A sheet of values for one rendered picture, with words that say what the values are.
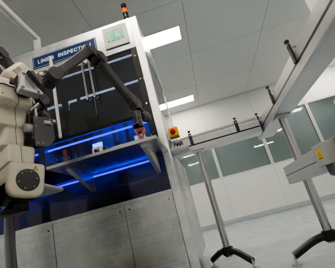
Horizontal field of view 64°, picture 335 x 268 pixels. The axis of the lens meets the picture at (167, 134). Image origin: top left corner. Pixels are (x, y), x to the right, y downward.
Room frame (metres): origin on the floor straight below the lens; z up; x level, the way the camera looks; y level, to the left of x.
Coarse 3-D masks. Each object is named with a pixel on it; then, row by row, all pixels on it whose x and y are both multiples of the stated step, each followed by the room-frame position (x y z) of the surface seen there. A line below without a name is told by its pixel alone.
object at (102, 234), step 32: (160, 192) 1.89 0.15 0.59; (64, 224) 1.96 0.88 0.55; (96, 224) 1.94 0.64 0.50; (128, 224) 1.91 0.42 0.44; (160, 224) 1.89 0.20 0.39; (192, 224) 2.10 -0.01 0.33; (0, 256) 2.01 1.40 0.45; (32, 256) 1.99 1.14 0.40; (64, 256) 1.96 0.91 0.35; (96, 256) 1.94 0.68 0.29; (128, 256) 1.92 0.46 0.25; (160, 256) 1.90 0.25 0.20
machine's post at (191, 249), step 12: (132, 24) 1.88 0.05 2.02; (144, 48) 1.91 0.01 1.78; (144, 60) 1.87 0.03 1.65; (144, 72) 1.88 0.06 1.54; (156, 96) 1.89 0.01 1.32; (156, 108) 1.87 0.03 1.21; (156, 120) 1.88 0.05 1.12; (168, 144) 1.87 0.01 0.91; (168, 156) 1.87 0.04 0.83; (168, 168) 1.88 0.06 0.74; (180, 192) 1.87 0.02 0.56; (180, 204) 1.87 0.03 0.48; (180, 216) 1.88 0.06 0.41; (192, 240) 1.87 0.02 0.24; (192, 252) 1.87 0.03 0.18; (192, 264) 1.88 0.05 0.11
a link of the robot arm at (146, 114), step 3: (138, 102) 1.58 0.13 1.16; (138, 105) 1.57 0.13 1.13; (135, 108) 1.58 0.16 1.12; (138, 108) 1.59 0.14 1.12; (132, 111) 1.60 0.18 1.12; (141, 111) 1.63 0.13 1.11; (144, 111) 1.63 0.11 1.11; (144, 114) 1.61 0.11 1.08; (147, 114) 1.64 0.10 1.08; (144, 117) 1.61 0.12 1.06; (147, 117) 1.63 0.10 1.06; (150, 117) 1.65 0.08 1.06; (144, 120) 1.63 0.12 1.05; (147, 120) 1.65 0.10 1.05
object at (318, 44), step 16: (320, 0) 0.72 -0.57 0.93; (320, 16) 0.76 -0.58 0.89; (304, 32) 0.88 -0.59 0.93; (320, 32) 0.79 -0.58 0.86; (288, 48) 1.02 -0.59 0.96; (304, 48) 0.93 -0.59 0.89; (320, 48) 0.87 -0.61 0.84; (288, 64) 1.11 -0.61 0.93; (304, 64) 0.98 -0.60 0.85; (320, 64) 1.01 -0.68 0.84; (288, 80) 1.18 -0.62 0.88; (304, 80) 1.14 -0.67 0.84; (272, 96) 1.47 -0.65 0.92; (288, 96) 1.30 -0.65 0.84; (272, 112) 1.58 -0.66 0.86; (288, 112) 1.60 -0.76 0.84; (272, 128) 1.91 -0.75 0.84
